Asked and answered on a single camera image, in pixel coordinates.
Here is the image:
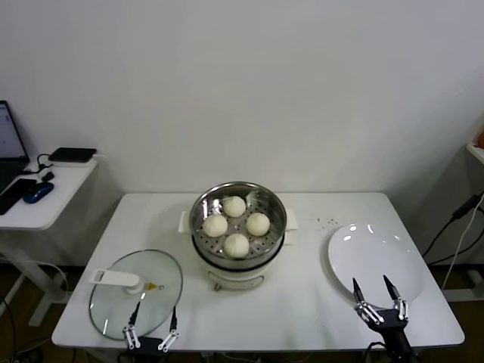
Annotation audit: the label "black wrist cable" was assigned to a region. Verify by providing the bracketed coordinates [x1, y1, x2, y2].
[365, 340, 386, 363]

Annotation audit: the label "white steamed baozi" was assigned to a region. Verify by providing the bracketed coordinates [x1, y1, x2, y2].
[246, 212, 271, 237]
[203, 215, 229, 238]
[222, 195, 247, 219]
[223, 233, 250, 259]

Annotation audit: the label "glass lid with white handle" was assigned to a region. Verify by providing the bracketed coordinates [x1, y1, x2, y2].
[88, 248, 185, 340]

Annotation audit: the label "scattered dark crumbs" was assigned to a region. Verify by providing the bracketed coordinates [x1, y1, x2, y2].
[306, 216, 340, 228]

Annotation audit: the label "white floor cable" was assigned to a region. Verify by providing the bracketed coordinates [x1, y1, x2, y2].
[37, 262, 73, 294]

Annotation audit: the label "blue computer mouse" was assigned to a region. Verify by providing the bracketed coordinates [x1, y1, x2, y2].
[21, 181, 55, 204]

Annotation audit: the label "black laptop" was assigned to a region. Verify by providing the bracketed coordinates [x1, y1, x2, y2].
[0, 100, 31, 194]

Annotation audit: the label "flat black box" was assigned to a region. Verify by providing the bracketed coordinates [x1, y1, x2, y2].
[48, 147, 98, 163]

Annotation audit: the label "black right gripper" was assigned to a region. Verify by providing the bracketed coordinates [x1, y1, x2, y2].
[352, 275, 410, 337]

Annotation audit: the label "black smartphone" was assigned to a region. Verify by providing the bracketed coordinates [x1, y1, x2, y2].
[0, 178, 38, 216]

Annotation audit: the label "white hanging cable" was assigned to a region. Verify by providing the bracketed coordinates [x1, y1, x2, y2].
[442, 203, 484, 292]

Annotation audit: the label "black desk cable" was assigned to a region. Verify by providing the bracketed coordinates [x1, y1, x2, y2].
[17, 152, 52, 175]

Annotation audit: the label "black floor cable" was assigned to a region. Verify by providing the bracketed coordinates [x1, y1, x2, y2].
[0, 290, 18, 363]

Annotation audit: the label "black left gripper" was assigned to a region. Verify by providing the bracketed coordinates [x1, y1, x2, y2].
[121, 299, 180, 355]

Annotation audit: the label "stainless steel steamer basket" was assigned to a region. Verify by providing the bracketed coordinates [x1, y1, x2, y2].
[188, 181, 287, 264]

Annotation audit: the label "white side desk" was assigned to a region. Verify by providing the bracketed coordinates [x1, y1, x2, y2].
[0, 160, 109, 328]

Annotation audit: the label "white round plate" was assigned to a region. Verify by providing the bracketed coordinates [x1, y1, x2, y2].
[327, 222, 425, 309]

